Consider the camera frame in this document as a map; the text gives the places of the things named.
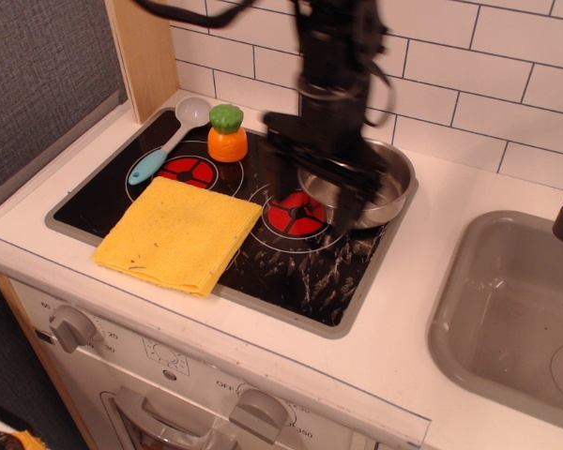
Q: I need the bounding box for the grey right oven knob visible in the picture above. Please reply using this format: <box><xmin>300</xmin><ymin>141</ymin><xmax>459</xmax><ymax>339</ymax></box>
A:
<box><xmin>229</xmin><ymin>389</ymin><xmax>289</xmax><ymax>444</ymax></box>

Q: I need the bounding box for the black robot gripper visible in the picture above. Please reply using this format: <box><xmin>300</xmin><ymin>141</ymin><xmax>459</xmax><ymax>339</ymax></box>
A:
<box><xmin>262</xmin><ymin>92</ymin><xmax>386</xmax><ymax>234</ymax></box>

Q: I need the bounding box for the orange toy carrot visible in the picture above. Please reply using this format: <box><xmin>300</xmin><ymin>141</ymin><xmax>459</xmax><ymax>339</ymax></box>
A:
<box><xmin>207</xmin><ymin>104</ymin><xmax>248</xmax><ymax>163</ymax></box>

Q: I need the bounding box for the grey sink basin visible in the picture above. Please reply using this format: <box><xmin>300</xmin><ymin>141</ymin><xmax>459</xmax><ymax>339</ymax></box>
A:
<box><xmin>429</xmin><ymin>211</ymin><xmax>563</xmax><ymax>428</ymax></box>

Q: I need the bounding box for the grey oven knob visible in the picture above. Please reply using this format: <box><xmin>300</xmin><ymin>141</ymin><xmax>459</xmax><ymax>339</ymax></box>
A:
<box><xmin>49</xmin><ymin>306</ymin><xmax>97</xmax><ymax>353</ymax></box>
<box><xmin>229</xmin><ymin>389</ymin><xmax>289</xmax><ymax>444</ymax></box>

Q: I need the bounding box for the silver metal pan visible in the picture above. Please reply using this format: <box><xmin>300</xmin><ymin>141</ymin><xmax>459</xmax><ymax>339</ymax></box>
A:
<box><xmin>297</xmin><ymin>141</ymin><xmax>417</xmax><ymax>231</ymax></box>

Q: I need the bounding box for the white spoon blue handle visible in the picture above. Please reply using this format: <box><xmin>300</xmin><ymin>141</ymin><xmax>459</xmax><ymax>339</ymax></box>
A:
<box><xmin>128</xmin><ymin>97</ymin><xmax>211</xmax><ymax>186</ymax></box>

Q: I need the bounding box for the wooden side post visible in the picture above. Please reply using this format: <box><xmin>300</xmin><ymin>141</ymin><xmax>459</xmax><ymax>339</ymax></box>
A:
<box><xmin>104</xmin><ymin>0</ymin><xmax>179</xmax><ymax>124</ymax></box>

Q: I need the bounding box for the black braided cable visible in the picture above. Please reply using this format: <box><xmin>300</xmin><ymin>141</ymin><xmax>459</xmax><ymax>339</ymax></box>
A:
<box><xmin>135</xmin><ymin>0</ymin><xmax>257</xmax><ymax>29</ymax></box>

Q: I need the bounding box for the grey left oven knob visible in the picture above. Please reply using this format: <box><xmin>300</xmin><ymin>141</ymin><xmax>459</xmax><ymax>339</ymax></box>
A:
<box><xmin>49</xmin><ymin>306</ymin><xmax>97</xmax><ymax>353</ymax></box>

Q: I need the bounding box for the white toy oven front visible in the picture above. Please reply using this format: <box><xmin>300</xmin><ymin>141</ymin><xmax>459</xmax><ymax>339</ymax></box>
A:
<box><xmin>12</xmin><ymin>281</ymin><xmax>400</xmax><ymax>449</ymax></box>

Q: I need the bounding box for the orange black object bottom left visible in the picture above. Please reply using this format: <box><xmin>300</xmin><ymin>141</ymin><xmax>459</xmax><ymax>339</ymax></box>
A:
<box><xmin>0</xmin><ymin>430</ymin><xmax>48</xmax><ymax>450</ymax></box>

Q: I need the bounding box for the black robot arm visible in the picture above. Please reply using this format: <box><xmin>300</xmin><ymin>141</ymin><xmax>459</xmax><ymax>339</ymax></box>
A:
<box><xmin>260</xmin><ymin>1</ymin><xmax>387</xmax><ymax>235</ymax></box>

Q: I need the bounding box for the yellow cloth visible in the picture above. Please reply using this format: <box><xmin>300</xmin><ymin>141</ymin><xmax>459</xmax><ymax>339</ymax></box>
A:
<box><xmin>93</xmin><ymin>177</ymin><xmax>263</xmax><ymax>297</ymax></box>

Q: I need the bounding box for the black toy stovetop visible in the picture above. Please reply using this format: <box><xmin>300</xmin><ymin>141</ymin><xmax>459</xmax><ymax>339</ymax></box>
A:
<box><xmin>46</xmin><ymin>109</ymin><xmax>415</xmax><ymax>338</ymax></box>

